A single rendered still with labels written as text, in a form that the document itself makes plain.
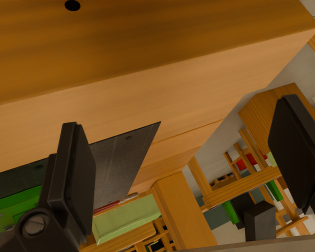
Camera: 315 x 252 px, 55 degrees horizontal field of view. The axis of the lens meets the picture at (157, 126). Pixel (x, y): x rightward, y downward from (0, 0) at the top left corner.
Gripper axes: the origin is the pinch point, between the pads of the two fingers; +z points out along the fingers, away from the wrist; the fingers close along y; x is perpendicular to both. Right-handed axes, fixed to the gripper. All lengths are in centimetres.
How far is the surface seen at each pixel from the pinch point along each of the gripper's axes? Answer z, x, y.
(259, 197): 535, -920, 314
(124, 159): 24.6, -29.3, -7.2
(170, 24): 22.6, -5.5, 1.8
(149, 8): 24.5, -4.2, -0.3
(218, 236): 480, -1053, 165
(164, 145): 32.5, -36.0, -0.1
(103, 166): 23.1, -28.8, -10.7
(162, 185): 42, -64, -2
